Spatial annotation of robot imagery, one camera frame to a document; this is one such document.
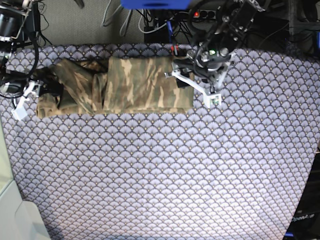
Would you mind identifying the camouflage T-shirt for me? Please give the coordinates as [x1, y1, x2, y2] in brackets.
[35, 56, 194, 119]

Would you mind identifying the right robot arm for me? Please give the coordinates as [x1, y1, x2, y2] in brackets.
[0, 0, 64, 121]

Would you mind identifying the black OpenArm case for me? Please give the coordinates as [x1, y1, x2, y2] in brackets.
[283, 152, 320, 240]

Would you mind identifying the black box under table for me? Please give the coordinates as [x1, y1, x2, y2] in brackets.
[144, 26, 170, 44]

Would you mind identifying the white plastic bin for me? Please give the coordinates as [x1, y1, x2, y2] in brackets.
[0, 129, 50, 240]

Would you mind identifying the red black clamp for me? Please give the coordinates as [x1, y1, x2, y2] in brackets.
[170, 44, 179, 56]

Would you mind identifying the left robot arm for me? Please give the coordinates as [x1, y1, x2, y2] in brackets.
[165, 0, 264, 108]

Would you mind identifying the purple fan-pattern tablecloth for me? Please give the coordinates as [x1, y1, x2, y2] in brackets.
[0, 49, 320, 240]

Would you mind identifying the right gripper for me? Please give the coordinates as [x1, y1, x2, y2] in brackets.
[0, 72, 63, 122]

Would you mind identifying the black power strip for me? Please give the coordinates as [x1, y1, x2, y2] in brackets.
[193, 9, 216, 20]

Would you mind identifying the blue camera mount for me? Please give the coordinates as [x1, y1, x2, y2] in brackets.
[120, 0, 191, 10]

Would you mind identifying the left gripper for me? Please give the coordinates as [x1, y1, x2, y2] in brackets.
[164, 44, 233, 108]

